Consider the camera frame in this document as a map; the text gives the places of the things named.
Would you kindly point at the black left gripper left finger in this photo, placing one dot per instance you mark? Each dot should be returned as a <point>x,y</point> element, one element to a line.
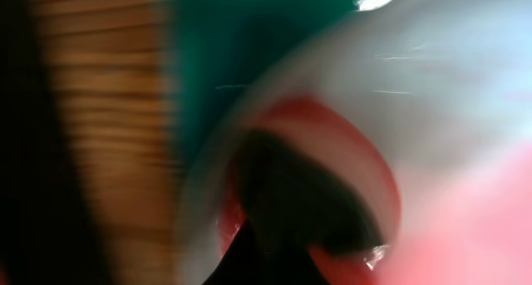
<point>242,263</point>

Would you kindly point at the light blue plate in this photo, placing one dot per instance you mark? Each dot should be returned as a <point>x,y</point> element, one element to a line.
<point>442,89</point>

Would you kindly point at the teal plastic tray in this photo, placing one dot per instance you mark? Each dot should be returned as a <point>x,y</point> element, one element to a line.
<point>220,47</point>

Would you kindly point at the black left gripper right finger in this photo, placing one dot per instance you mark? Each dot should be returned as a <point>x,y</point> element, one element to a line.
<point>294,267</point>

